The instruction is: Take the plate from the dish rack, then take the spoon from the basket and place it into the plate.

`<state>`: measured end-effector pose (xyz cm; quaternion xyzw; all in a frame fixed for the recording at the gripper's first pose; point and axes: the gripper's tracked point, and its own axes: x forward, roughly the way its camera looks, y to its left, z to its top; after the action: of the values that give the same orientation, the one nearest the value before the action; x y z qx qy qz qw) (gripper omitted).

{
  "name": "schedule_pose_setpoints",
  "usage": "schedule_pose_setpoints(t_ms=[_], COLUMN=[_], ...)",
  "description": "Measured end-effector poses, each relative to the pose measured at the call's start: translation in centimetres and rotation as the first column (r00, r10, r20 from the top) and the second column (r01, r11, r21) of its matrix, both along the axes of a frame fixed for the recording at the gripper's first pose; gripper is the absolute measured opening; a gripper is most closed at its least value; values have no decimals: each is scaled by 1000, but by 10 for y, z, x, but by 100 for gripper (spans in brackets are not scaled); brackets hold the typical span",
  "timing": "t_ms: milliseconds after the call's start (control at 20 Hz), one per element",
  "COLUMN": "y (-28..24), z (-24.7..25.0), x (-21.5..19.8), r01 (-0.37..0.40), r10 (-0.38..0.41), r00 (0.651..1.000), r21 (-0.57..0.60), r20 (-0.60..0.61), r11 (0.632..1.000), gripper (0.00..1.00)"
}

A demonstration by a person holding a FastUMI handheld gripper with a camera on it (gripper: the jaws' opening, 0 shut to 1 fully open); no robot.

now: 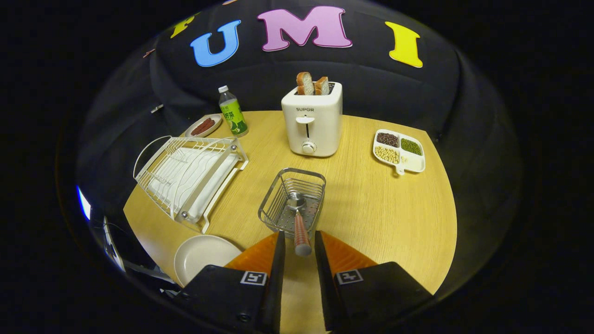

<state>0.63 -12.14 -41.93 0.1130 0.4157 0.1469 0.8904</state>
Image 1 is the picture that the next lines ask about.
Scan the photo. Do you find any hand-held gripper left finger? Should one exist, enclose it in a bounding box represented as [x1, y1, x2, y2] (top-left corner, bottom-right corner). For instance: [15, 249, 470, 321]
[174, 231, 286, 334]

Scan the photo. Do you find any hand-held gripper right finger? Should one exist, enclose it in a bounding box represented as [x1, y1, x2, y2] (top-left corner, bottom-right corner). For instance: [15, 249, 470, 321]
[314, 230, 434, 332]

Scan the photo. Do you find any metal spoon with red handle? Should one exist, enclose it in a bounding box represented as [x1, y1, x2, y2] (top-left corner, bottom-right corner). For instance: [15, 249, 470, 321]
[286, 193, 313, 257]

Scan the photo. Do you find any metal wire basket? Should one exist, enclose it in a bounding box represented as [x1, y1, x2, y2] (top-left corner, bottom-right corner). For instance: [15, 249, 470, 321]
[258, 167, 327, 239]

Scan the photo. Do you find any cream round plate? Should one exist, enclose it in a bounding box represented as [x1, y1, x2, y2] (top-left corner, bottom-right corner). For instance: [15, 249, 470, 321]
[174, 234, 243, 287]

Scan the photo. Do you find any white wire dish rack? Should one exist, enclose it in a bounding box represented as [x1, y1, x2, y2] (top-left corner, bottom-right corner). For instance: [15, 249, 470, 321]
[133, 135, 250, 234]

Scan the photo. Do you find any white divided dish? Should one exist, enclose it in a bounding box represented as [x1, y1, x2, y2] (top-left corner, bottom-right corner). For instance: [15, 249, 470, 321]
[372, 128, 426, 176]

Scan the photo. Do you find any small oval white dish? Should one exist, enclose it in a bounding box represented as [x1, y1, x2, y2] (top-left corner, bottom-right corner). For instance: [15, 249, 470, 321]
[185, 114, 223, 138]

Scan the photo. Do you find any heap of soy beans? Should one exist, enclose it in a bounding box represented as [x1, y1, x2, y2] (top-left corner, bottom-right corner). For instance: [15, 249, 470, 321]
[374, 146, 400, 165]

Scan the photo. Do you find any white toaster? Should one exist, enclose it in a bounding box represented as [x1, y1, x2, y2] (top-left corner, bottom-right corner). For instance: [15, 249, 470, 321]
[281, 82, 343, 157]

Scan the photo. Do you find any heap of green beans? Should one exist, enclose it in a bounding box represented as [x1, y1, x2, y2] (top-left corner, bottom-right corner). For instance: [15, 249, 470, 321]
[400, 138, 423, 156]

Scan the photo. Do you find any green tea bottle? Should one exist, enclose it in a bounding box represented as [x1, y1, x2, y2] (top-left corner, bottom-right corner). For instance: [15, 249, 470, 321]
[218, 85, 249, 137]

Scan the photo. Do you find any red sausage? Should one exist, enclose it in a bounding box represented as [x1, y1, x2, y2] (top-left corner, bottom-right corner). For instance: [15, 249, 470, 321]
[191, 117, 216, 136]

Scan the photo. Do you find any grey metal frame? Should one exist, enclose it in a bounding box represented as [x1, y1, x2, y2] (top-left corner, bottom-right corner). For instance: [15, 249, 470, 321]
[100, 216, 179, 297]

